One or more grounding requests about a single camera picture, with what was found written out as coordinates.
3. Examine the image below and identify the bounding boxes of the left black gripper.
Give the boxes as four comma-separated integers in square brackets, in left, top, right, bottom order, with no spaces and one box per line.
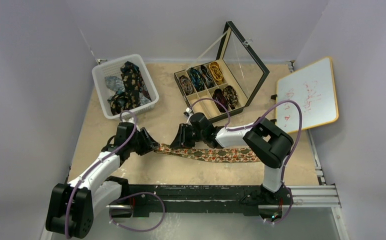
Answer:
[127,127,159,156]

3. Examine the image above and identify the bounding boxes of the paisley orange green tie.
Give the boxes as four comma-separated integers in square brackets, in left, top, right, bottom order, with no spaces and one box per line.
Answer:
[154,143,260,164]

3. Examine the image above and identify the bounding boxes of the black tie organizer box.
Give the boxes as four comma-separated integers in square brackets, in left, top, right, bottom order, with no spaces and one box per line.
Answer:
[174,21,270,122]

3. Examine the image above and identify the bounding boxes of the white plastic basket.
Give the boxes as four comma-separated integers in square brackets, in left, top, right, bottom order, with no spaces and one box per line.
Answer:
[92,54,159,120]

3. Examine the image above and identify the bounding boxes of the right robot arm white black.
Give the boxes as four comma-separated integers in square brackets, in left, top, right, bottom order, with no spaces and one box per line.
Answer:
[170,112,297,204]

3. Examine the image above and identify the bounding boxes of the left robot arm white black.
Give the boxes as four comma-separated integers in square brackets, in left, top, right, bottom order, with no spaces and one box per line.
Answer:
[45,121,159,239]

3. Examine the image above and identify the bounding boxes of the rolled brown patterned tie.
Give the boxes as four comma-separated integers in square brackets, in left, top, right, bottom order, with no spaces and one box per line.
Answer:
[179,75,194,96]

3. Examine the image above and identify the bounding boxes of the rolled dark red tie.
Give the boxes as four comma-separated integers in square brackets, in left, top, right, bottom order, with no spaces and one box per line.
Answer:
[212,88,228,113]

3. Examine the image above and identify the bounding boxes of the black floral tie in basket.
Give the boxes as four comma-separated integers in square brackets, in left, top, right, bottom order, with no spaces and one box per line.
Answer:
[107,61,151,115]

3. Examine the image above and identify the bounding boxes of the rolled blue tie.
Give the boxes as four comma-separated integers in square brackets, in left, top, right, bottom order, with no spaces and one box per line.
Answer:
[188,68,205,92]

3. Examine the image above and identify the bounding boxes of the rolled brown dotted tie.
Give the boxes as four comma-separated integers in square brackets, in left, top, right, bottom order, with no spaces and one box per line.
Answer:
[222,85,238,110]

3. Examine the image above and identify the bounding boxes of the rolled dark grey tie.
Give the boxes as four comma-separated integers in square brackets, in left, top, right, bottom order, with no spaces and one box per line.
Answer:
[200,64,215,88]

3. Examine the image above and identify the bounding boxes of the grey blue tie in basket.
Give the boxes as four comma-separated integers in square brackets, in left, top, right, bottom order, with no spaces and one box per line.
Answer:
[105,76,125,93]

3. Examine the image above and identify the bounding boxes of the rolled yellow tie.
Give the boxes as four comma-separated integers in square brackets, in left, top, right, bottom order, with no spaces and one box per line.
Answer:
[209,61,224,85]

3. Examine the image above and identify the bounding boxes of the yellow framed whiteboard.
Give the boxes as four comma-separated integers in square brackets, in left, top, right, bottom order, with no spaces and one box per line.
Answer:
[276,56,339,130]

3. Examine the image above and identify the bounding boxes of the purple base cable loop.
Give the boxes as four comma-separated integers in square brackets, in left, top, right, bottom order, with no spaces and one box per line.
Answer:
[108,190,166,233]

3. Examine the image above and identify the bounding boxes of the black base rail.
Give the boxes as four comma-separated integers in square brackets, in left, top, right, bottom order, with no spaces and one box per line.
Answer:
[107,184,293,220]

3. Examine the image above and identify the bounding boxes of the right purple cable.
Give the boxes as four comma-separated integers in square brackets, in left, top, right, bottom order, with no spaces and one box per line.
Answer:
[187,97,303,186]

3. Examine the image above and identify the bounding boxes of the aluminium frame rail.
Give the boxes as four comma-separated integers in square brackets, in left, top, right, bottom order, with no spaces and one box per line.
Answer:
[50,184,342,213]

